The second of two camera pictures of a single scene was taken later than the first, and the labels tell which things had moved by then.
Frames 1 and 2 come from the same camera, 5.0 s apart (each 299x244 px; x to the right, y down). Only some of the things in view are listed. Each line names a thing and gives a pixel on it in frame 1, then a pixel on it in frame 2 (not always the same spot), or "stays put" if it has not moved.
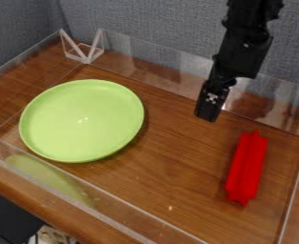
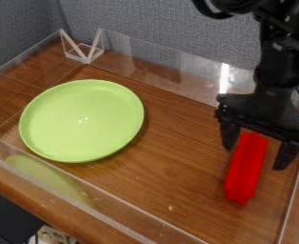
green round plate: (81, 120) stays put
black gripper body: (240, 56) to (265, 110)
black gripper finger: (211, 101) to (288, 151)
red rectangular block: (247, 168) stays put
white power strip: (48, 235) stays put
